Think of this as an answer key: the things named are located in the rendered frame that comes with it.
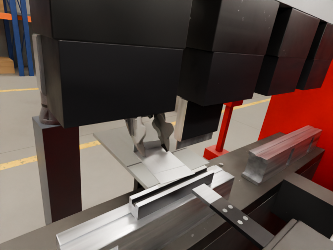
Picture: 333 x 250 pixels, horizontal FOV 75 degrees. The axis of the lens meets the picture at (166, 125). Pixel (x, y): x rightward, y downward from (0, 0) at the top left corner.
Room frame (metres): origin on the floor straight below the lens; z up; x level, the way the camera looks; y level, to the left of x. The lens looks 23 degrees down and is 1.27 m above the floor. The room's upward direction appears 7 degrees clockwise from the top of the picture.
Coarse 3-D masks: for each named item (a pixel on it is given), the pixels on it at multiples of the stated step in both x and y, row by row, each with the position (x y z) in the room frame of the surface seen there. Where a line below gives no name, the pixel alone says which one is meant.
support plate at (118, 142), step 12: (96, 132) 0.53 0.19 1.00; (108, 132) 0.54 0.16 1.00; (120, 132) 0.55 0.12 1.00; (156, 132) 0.58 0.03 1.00; (108, 144) 0.47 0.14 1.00; (120, 144) 0.48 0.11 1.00; (132, 144) 0.49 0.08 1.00; (120, 156) 0.43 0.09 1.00; (132, 156) 0.43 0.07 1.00; (180, 156) 0.46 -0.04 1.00; (192, 156) 0.47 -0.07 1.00; (132, 168) 0.39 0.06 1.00; (144, 168) 0.39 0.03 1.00; (192, 168) 0.42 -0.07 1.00; (144, 180) 0.35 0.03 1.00; (156, 180) 0.36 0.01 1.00
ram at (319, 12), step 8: (280, 0) 0.42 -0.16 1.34; (288, 0) 0.44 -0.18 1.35; (296, 0) 0.46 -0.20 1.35; (304, 0) 0.48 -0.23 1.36; (312, 0) 0.50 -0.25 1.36; (320, 0) 0.53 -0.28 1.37; (328, 0) 0.56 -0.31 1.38; (296, 8) 0.46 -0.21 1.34; (304, 8) 0.48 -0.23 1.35; (312, 8) 0.51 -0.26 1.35; (320, 8) 0.54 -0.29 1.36; (328, 8) 0.57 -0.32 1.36; (320, 16) 0.55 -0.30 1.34; (328, 16) 0.58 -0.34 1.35
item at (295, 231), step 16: (192, 192) 0.34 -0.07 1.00; (208, 192) 0.34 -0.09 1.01; (224, 208) 0.30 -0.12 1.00; (240, 224) 0.27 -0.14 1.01; (256, 224) 0.27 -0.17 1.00; (288, 224) 0.26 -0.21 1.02; (304, 224) 0.25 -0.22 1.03; (256, 240) 0.24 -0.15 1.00; (272, 240) 0.23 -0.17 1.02; (288, 240) 0.22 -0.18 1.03; (304, 240) 0.22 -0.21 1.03; (320, 240) 0.23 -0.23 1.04
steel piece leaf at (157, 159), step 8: (144, 144) 0.47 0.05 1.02; (152, 144) 0.48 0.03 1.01; (160, 144) 0.49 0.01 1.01; (136, 152) 0.45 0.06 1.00; (152, 152) 0.46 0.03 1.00; (160, 152) 0.47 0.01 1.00; (168, 152) 0.47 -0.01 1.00; (144, 160) 0.42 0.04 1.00; (152, 160) 0.43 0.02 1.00; (160, 160) 0.43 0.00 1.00; (168, 160) 0.43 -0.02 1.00; (176, 160) 0.44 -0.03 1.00; (152, 168) 0.39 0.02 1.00; (160, 168) 0.40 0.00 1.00; (168, 168) 0.40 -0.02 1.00
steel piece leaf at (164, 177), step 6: (174, 168) 0.41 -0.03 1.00; (180, 168) 0.41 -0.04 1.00; (186, 168) 0.41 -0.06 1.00; (156, 174) 0.38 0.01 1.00; (162, 174) 0.38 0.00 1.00; (168, 174) 0.38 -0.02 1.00; (174, 174) 0.38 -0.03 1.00; (180, 174) 0.39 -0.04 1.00; (186, 174) 0.39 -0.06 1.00; (192, 174) 0.39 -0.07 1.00; (162, 180) 0.36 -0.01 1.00; (168, 180) 0.36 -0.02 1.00
